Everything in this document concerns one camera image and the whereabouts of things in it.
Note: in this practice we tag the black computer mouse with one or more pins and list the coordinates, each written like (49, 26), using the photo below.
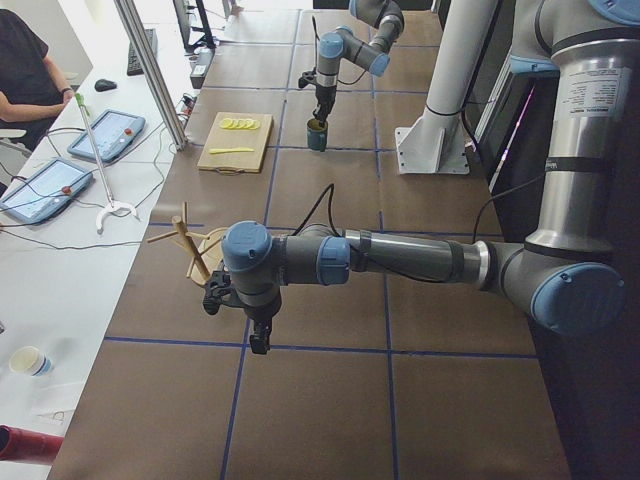
(103, 85)

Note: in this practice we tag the reacher grabber stick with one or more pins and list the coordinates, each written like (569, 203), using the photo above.
(112, 205)

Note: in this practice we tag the seated person black shirt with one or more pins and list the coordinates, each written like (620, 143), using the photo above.
(34, 91)

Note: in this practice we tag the dark grey HOME mug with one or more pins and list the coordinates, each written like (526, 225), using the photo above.
(317, 135)

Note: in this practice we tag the red object at edge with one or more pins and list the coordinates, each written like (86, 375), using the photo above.
(26, 446)

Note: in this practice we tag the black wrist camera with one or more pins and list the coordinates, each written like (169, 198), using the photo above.
(307, 78)
(219, 291)

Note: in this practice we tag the white paper cup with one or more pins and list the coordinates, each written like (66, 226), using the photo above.
(30, 361)

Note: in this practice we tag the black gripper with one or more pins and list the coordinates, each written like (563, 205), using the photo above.
(324, 94)
(261, 314)

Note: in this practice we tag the teach pendant tablet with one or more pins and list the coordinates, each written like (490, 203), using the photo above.
(47, 192)
(114, 131)

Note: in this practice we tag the aluminium frame post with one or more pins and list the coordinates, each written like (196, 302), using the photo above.
(135, 30)

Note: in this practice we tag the bamboo cutting board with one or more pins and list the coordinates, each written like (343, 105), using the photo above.
(227, 138)

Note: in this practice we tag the yellow plastic knife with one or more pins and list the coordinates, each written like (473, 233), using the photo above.
(219, 151)

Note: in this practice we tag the near teach pendant tablet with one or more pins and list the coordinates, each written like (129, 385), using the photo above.
(47, 192)

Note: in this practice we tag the far teach pendant tablet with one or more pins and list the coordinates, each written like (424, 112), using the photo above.
(114, 131)

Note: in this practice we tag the wooden cup storage rack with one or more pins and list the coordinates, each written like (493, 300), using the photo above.
(205, 250)

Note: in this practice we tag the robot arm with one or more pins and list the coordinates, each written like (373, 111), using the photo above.
(357, 184)
(341, 44)

